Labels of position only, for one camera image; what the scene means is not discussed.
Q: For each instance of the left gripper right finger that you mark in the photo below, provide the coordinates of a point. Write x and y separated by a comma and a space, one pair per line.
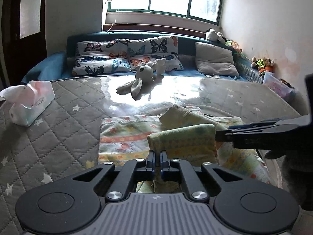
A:
183, 173

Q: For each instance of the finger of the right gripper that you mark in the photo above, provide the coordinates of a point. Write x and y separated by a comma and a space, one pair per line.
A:
268, 122

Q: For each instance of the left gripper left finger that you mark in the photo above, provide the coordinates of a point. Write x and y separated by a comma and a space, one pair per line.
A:
129, 175

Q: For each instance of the colourful patterned child garment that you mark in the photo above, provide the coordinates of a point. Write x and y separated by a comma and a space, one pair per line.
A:
186, 133

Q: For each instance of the clear plastic storage box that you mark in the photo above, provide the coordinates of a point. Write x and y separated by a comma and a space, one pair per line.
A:
277, 86

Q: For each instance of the brown orange plush toys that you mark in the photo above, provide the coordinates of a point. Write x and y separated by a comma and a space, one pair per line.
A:
263, 65

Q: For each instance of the grey cushion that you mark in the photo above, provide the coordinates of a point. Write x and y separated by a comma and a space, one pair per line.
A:
214, 60

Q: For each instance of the pink green plush toy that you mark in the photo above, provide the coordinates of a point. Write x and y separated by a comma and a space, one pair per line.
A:
234, 45

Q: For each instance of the black white plush toy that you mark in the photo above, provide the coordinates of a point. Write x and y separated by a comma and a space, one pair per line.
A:
214, 36

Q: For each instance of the white plush bunny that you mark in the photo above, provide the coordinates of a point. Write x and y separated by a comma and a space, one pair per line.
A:
146, 77

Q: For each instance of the tissue pack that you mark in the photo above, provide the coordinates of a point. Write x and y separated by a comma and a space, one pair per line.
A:
29, 101

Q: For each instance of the butterfly print pillow left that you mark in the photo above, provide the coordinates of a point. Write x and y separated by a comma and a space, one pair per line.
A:
99, 58

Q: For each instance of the butterfly print pillow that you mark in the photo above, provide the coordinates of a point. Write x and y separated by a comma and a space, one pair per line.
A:
99, 58
141, 51

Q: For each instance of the blue sofa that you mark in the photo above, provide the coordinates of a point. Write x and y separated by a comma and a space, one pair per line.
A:
60, 65

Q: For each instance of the butterfly print pillow right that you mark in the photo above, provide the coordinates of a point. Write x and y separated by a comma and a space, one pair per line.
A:
141, 51

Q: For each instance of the dark wooden door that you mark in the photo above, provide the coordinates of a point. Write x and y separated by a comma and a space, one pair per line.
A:
23, 37

